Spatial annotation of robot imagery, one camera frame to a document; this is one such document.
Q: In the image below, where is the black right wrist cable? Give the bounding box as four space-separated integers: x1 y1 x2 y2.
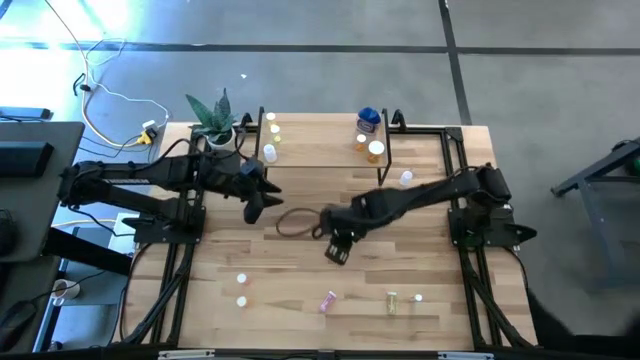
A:
274 206 326 240

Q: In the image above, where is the thin black cable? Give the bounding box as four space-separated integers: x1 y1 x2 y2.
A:
72 72 96 97

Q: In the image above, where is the yellow extension cord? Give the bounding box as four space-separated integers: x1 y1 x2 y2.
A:
43 0 151 150

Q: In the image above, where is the black box device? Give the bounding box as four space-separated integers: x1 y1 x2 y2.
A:
0 141 55 179

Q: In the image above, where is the dark blue metal stand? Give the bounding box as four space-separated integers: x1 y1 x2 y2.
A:
549 135 640 294

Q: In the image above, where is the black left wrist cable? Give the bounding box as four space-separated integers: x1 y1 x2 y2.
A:
147 135 251 166

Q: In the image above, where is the pink translucent pill bottle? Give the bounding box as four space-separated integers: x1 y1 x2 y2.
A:
318 290 338 314

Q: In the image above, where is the wooden shelf black metal frame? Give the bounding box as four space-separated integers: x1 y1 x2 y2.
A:
253 106 394 187

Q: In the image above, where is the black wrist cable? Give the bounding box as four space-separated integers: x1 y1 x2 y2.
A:
147 135 251 166
274 206 326 240

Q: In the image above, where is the black computer mouse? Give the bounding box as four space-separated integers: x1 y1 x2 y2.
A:
0 299 39 351

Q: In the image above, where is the clear jar blue lid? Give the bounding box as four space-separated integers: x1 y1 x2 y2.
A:
355 106 383 136

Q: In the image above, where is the white mug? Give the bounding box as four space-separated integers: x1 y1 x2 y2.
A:
51 278 81 307

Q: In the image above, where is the potted snake plant white pot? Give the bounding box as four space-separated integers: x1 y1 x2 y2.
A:
185 88 240 150

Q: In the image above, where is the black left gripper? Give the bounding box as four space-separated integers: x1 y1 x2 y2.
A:
214 157 285 210

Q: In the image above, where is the silver metal bracket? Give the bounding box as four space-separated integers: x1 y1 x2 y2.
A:
438 351 494 360
158 349 216 360

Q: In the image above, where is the black desk support beam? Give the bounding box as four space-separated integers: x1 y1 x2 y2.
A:
42 227 134 276

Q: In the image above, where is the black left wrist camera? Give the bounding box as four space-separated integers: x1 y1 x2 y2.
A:
243 191 265 226

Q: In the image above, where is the black aluminium rig frame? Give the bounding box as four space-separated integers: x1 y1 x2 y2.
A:
112 107 539 360

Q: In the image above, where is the dark grey desk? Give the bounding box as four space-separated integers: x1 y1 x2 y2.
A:
0 257 61 354
0 121 86 264

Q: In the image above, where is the flat black device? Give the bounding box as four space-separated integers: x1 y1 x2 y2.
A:
0 106 53 121

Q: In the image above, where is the white cable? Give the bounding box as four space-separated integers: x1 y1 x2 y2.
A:
82 37 171 129

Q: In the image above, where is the large orange bottle white cap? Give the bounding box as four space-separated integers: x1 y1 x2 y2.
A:
367 140 386 165

